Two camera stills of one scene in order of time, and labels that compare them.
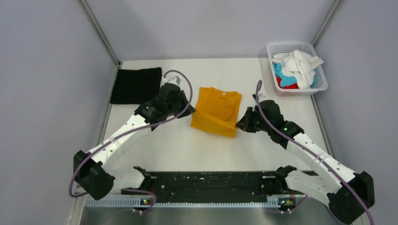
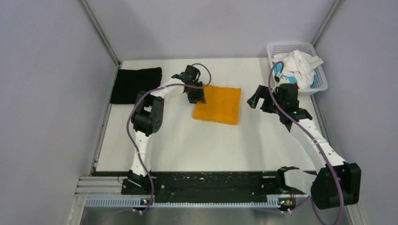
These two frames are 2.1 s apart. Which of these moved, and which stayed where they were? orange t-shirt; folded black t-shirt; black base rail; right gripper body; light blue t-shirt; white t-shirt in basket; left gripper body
Moved: right gripper body; orange t-shirt; left gripper body
Stayed: folded black t-shirt; white t-shirt in basket; black base rail; light blue t-shirt
